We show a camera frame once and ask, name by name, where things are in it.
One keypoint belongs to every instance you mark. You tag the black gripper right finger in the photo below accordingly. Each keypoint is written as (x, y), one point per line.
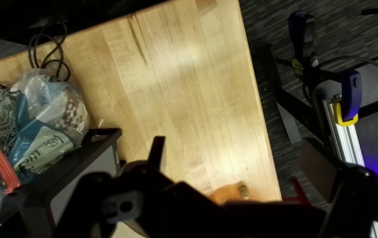
(315, 162)

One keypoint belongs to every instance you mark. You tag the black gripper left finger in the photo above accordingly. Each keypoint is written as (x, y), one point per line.
(157, 151)

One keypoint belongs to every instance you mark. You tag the orange plastic bowl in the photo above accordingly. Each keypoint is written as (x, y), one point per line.
(231, 192)

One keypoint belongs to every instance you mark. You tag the blue bar clamp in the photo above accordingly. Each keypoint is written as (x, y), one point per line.
(306, 66)

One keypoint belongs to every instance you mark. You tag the blue plastic snack bag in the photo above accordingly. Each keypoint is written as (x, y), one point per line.
(42, 119)

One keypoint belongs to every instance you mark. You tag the left black speaker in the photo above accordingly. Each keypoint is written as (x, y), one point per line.
(35, 209)

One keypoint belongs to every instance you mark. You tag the red bag clip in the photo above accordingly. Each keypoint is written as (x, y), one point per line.
(9, 175)

